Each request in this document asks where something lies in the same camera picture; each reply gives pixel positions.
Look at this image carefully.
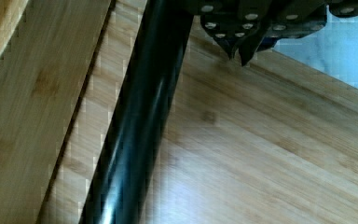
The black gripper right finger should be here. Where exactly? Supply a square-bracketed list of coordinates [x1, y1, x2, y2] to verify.
[239, 0, 358, 66]

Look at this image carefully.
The wooden drawer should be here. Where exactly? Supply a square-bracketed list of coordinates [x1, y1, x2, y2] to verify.
[38, 0, 358, 224]

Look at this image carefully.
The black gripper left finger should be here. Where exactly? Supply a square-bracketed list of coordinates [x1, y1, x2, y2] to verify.
[180, 0, 246, 60]

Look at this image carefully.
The wooden cabinet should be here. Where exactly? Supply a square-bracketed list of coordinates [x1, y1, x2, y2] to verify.
[0, 0, 112, 224]

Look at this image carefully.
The black drawer handle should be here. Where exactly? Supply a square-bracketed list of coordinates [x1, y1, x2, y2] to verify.
[79, 0, 193, 224]

